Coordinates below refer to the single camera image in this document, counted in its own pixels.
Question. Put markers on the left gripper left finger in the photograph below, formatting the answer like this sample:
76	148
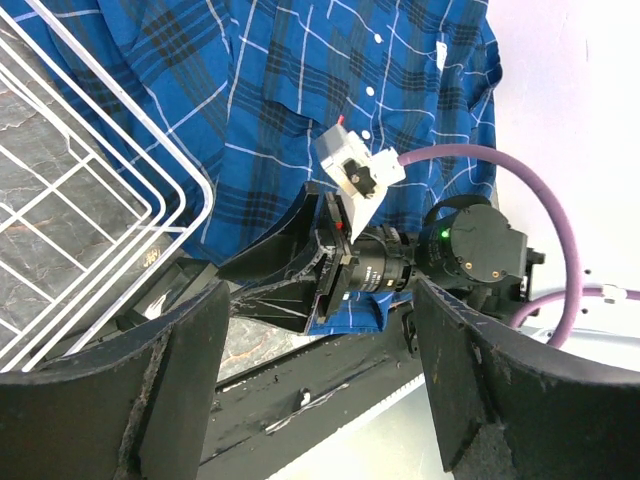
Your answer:
133	407

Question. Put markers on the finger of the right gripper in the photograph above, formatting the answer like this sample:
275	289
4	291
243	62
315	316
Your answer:
287	304
287	250

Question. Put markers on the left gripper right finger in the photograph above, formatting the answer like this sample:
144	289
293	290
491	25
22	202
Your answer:
506	406

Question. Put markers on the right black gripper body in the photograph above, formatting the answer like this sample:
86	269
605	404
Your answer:
337	261

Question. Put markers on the blue plaid shirt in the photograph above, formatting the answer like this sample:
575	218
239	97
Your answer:
244	88

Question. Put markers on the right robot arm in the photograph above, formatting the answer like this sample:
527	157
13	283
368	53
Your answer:
466	247

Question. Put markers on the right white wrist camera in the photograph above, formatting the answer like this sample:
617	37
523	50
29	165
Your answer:
362	178

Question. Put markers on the black frame near rack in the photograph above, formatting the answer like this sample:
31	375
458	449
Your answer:
168	287

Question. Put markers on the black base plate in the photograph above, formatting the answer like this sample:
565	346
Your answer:
265	418

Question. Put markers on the white wire dish rack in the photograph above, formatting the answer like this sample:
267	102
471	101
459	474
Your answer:
89	183

